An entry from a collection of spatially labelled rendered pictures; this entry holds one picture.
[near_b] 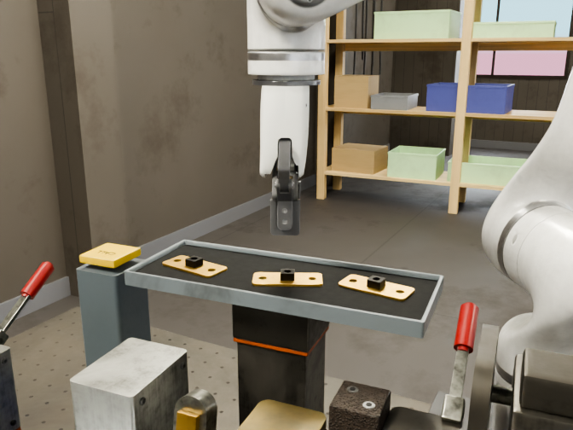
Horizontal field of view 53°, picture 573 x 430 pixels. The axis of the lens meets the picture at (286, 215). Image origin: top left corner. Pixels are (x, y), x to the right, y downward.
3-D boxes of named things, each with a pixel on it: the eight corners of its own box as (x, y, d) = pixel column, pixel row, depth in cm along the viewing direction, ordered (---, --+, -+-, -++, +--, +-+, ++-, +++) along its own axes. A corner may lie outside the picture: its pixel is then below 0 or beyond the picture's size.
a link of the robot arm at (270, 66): (251, 51, 67) (251, 78, 68) (244, 51, 59) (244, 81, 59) (323, 51, 67) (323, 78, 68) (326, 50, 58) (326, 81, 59)
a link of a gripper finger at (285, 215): (270, 174, 62) (270, 233, 64) (268, 180, 59) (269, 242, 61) (299, 174, 62) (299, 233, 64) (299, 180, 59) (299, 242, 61)
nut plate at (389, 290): (336, 286, 68) (336, 276, 68) (351, 276, 71) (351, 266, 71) (403, 302, 64) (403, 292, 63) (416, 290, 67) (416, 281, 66)
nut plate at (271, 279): (251, 286, 68) (251, 276, 68) (254, 274, 72) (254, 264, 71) (322, 287, 68) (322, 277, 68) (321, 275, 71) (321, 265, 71)
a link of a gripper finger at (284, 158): (280, 126, 64) (280, 175, 66) (277, 140, 57) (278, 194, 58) (291, 126, 64) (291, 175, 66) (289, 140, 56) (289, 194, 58)
